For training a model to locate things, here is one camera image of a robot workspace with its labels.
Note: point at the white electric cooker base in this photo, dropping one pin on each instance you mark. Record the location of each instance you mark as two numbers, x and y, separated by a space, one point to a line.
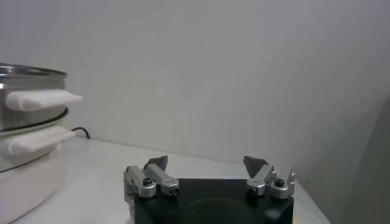
27 188

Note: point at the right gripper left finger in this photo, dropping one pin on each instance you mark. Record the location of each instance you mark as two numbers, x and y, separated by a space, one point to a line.
161 179

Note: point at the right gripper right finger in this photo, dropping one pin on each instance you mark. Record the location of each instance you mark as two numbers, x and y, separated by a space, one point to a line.
262 178

